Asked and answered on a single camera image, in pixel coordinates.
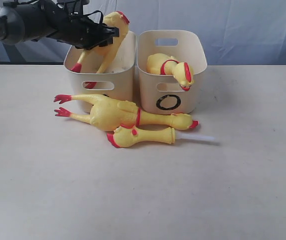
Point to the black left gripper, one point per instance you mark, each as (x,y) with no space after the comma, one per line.
(83,33)

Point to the headless yellow chicken body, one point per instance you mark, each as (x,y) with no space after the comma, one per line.
(114,19)

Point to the yellow rubber chicken front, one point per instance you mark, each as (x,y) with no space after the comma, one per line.
(165,65)

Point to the yellow chicken head neck piece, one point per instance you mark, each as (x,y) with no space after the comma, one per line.
(123,137)

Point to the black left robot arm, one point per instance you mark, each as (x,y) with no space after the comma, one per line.
(35,19)

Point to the cream bin left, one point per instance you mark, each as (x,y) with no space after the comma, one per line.
(116,82)

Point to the whole yellow rubber chicken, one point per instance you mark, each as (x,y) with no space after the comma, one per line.
(107,113)

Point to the cream bin with circle mark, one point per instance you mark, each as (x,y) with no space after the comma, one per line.
(162,94)

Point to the white backdrop curtain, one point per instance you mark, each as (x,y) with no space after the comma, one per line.
(232,32)

